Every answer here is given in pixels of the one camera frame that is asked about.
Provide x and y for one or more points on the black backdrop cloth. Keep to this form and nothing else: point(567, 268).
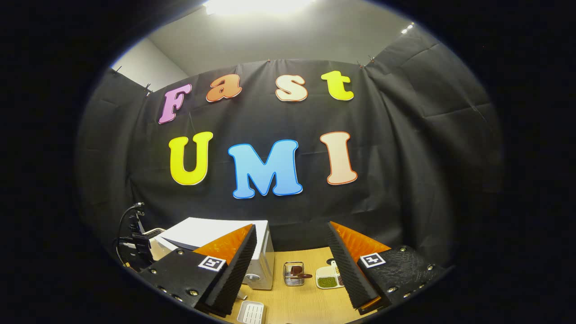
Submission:
point(396, 180)

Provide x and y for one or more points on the white microwave oven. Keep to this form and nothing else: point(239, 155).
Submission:
point(202, 231)

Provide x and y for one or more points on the small ceiling light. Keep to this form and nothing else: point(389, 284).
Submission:
point(407, 28)

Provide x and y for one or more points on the white toaster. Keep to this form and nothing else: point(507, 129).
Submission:
point(158, 250)

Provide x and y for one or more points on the small white tray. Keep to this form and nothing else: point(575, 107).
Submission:
point(251, 312)

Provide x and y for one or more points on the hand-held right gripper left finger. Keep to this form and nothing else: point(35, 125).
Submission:
point(231, 279)

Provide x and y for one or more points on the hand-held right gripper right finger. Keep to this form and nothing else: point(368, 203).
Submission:
point(348, 272)

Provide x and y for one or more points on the white divided dish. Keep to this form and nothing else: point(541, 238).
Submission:
point(325, 271)

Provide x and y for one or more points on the large ceiling light panel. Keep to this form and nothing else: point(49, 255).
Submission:
point(256, 5)

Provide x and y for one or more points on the brown piece in basket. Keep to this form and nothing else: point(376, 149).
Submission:
point(297, 271)

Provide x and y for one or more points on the pile of green beans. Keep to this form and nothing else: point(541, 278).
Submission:
point(327, 282)

